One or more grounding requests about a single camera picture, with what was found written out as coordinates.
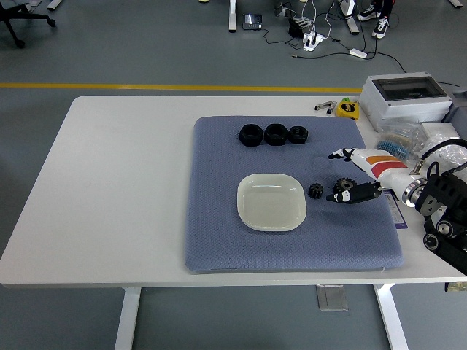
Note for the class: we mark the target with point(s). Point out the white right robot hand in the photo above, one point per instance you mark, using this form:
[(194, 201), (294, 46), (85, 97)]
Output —
[(379, 167)]

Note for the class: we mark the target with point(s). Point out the large black gear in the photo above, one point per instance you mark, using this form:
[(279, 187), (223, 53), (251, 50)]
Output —
[(341, 184)]

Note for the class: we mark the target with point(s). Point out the small black gear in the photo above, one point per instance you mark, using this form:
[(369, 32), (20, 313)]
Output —
[(316, 191)]

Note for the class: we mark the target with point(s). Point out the flat white box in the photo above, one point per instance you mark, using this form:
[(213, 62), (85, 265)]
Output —
[(438, 129)]

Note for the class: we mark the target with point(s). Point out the small black hex nut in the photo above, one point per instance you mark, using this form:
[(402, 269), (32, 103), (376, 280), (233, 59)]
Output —
[(299, 135)]

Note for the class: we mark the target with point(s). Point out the grey-blue box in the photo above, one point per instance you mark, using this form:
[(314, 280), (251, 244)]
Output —
[(460, 109)]

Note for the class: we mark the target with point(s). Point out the large black hex nut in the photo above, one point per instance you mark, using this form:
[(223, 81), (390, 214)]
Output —
[(250, 135), (276, 134)]

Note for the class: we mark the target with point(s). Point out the clear bag of blue resistors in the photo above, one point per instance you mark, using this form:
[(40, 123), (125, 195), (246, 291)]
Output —
[(396, 136)]

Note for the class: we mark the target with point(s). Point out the purple-edged printed card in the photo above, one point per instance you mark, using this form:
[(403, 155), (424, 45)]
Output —
[(397, 215)]

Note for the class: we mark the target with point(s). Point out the yellow tape measure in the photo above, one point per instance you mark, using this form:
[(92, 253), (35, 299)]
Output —
[(347, 109)]

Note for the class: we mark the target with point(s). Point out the silver and black small tool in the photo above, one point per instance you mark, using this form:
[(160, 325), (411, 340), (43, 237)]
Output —
[(324, 106)]

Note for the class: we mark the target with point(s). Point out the white square dish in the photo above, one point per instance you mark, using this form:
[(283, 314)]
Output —
[(270, 202)]

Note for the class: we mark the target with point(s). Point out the white oblong adapter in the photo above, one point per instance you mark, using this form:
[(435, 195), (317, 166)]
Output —
[(358, 53)]

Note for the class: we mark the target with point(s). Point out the grey metal floor plate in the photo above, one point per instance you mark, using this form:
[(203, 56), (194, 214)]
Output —
[(332, 298)]

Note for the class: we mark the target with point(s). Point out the person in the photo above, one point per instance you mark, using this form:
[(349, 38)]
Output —
[(380, 27)]

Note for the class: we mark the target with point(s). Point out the small olive patterned block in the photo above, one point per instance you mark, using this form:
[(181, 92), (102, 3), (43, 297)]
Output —
[(456, 287)]

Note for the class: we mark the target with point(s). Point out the white power strip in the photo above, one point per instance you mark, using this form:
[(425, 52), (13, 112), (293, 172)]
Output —
[(313, 41)]

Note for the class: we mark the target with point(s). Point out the white desk leg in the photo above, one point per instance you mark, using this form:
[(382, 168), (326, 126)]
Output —
[(350, 20), (232, 16)]

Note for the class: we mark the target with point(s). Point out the white table leg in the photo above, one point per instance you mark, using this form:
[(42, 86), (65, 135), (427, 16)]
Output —
[(392, 321), (127, 321)]

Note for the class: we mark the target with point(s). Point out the black power adapter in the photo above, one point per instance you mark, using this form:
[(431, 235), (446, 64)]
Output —
[(295, 28)]

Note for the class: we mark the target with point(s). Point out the blue-grey textured mat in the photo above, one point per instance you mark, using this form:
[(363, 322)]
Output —
[(219, 218)]

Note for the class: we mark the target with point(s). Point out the black office chair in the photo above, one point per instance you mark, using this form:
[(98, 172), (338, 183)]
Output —
[(11, 16)]

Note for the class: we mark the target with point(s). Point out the grey electrical enclosure box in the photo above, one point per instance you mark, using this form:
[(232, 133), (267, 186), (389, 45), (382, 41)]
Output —
[(405, 105)]

